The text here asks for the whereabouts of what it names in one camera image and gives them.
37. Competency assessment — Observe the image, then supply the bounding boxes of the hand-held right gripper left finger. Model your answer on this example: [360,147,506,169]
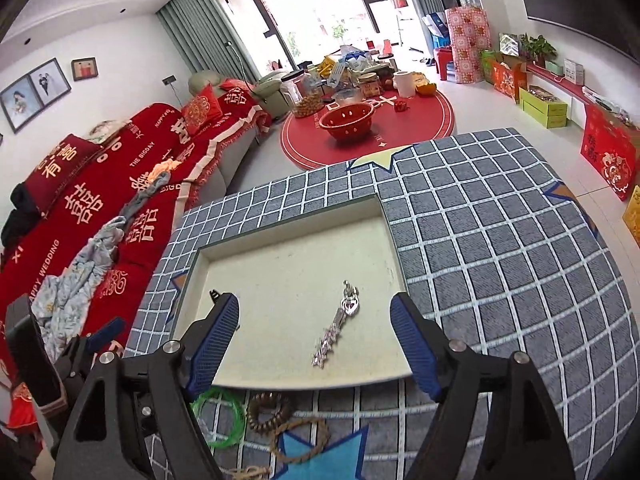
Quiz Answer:
[59,290,242,480]

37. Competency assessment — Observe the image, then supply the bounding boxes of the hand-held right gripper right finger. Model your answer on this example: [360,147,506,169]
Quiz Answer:
[389,291,588,480]

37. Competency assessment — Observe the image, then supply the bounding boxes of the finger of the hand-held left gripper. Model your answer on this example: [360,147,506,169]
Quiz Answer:
[75,316,127,361]

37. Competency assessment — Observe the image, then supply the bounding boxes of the green translucent bangle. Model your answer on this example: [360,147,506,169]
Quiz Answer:
[192,387,247,450]

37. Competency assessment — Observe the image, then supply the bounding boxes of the silver jewelled bracelet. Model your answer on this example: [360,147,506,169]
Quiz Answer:
[311,280,362,370]

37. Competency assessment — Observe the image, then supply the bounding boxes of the shallow grey-green tray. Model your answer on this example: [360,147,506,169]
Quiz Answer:
[170,194,416,392]

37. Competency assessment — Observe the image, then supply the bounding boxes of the brown spiral hair tie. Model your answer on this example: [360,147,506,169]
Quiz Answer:
[246,391,293,433]

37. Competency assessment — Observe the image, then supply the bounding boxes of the brown braided rope bracelet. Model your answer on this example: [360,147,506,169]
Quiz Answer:
[268,416,332,466]

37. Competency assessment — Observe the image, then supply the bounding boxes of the tan twine cord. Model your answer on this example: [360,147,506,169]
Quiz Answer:
[227,464,271,480]

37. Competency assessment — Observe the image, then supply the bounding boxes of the light blue floral garment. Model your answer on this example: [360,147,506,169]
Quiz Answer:
[30,215,128,361]

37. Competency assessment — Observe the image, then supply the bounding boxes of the grey checked star tablecloth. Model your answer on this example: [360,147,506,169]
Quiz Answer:
[122,127,631,480]

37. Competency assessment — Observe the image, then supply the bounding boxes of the red printed sofa cover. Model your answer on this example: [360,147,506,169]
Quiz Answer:
[0,79,273,431]

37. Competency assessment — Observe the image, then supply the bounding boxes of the black clothing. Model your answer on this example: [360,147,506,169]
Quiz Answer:
[0,182,42,248]

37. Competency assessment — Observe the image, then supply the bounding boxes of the grey knitted garment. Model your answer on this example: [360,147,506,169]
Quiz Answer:
[120,170,173,231]

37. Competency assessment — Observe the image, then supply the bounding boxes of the long red printed pillow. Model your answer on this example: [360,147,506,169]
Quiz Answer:
[24,134,103,213]

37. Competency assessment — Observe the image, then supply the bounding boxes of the peach cloth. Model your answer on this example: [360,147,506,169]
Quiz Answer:
[149,159,182,180]

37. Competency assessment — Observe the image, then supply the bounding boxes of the round red table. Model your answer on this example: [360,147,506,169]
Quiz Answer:
[280,82,456,171]

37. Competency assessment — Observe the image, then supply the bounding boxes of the square red embroidered pillow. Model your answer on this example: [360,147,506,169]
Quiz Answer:
[181,84,223,136]

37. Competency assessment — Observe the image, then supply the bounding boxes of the red plastic colander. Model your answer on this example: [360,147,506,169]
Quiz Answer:
[318,101,380,143]

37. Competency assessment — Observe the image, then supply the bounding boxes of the printed snack box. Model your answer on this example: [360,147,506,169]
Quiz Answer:
[622,185,640,248]

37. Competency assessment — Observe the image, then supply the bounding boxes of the pale green recliner chair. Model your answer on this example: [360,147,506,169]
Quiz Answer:
[187,70,292,121]

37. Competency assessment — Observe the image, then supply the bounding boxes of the clear plastic jar of nuts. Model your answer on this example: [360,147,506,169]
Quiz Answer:
[280,72,321,118]

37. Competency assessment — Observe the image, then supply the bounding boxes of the white paper roll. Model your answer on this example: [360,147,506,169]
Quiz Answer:
[393,70,418,98]

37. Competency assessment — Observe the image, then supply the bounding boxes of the small glass jar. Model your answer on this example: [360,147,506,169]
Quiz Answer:
[357,72,381,101]

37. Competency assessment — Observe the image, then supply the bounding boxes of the yellow-green flat boxes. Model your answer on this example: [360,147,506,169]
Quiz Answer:
[519,87,570,129]

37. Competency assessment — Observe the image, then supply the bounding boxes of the large red gift box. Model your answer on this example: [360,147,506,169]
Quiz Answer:
[580,105,640,202]

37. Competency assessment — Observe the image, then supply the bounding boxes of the orange gift box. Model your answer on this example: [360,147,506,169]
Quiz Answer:
[492,57,529,104]

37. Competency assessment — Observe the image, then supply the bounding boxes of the red plastic stool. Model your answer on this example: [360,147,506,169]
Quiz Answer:
[432,46,456,81]

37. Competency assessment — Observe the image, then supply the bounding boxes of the pile of household clutter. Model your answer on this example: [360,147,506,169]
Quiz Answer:
[320,44,401,92]

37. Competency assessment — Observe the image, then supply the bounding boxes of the green potted plant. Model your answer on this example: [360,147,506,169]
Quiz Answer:
[520,34,557,66]

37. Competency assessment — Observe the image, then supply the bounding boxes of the blue and white box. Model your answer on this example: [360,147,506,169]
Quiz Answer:
[422,12,449,39]

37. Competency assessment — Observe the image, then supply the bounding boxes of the double wedding photo frame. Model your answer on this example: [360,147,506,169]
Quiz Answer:
[0,57,72,133]

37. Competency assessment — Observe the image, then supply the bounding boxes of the small brown picture frame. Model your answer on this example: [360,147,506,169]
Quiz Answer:
[71,56,99,82]

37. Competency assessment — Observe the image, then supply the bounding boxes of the red wall shelf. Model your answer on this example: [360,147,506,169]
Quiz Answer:
[525,62,601,107]

